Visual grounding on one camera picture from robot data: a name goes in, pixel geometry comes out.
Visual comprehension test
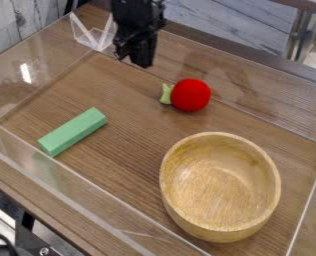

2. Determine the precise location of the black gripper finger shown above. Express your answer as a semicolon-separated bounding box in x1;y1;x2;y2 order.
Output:
149;33;157;64
129;40;152;68

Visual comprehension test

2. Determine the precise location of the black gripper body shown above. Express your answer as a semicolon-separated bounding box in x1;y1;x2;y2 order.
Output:
112;18;165;60

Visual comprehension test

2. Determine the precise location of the red plush strawberry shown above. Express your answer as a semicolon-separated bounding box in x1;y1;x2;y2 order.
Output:
159;78;211;112

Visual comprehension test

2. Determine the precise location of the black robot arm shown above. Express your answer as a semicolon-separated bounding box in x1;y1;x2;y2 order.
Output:
111;0;165;68

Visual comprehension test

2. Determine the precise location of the green rectangular block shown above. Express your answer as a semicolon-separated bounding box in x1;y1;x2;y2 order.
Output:
37;107;107;157

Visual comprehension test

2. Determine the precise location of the wooden bowl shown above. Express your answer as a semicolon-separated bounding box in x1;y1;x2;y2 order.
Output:
159;132;280;243

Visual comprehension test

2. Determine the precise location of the black table leg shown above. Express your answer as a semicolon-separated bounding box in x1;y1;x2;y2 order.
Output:
15;212;61;256

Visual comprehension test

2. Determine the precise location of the clear acrylic corner bracket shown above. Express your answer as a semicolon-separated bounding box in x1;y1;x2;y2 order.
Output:
68;13;116;52

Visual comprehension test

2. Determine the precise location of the clear acrylic tray wall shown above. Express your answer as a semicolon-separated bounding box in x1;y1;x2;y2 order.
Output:
0;126;210;256

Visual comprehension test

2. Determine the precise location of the black cable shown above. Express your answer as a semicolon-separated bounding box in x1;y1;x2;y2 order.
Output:
0;231;21;256

